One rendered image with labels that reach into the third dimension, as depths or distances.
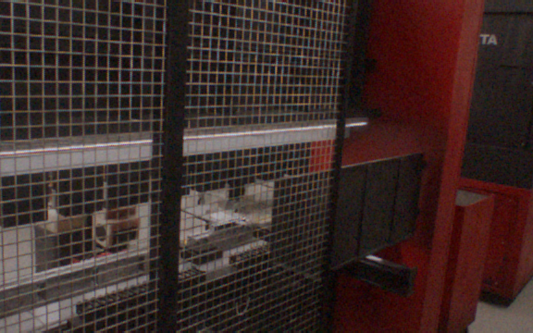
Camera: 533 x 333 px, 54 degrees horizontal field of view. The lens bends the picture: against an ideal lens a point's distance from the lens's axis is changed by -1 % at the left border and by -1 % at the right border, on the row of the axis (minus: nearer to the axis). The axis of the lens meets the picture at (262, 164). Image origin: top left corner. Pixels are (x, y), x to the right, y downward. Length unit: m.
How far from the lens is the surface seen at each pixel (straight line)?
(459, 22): 2.74
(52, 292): 1.97
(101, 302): 1.58
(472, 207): 3.29
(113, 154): 1.92
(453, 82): 2.72
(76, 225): 3.25
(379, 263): 2.51
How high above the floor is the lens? 1.74
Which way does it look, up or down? 11 degrees down
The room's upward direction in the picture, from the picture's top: 4 degrees clockwise
